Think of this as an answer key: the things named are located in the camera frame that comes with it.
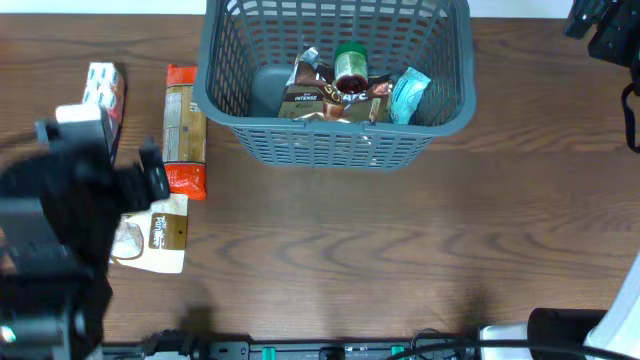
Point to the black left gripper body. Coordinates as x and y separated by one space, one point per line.
133 185

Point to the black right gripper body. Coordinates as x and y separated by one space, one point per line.
605 37

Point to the red spaghetti packet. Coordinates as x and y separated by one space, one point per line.
184 134

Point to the snack bag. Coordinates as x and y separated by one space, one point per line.
154 240

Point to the tissue pack multipack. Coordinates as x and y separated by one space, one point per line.
105 86

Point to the gold coffee bag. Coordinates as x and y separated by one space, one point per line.
310 95

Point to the teal wipes packet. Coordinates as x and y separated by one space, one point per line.
406 95

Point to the green lid jar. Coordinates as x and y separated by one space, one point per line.
351 68

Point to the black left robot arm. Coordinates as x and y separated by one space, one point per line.
53 309

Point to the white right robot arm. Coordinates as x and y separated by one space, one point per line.
581 333

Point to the grey plastic basket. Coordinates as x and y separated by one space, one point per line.
248 50

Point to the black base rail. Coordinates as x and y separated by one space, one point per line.
174 344

